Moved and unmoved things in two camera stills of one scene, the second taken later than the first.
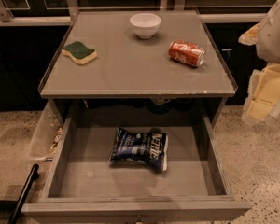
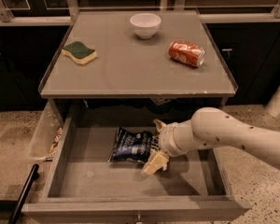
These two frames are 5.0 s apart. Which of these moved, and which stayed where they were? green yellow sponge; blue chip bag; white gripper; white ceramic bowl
Moved: white gripper
Stayed: blue chip bag; green yellow sponge; white ceramic bowl
